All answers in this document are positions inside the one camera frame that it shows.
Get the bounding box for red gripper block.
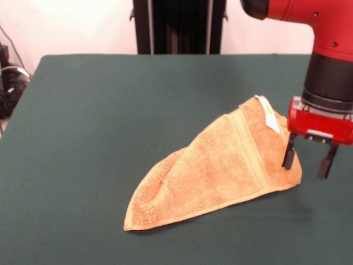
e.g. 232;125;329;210
281;96;353;179

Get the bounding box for tan terry towel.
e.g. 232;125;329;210
122;94;303;232

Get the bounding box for tangled black cables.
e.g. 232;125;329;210
0;24;31;119

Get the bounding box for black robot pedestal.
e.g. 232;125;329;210
129;0;229;55

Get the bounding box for dark green table cloth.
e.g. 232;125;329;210
0;54;353;265

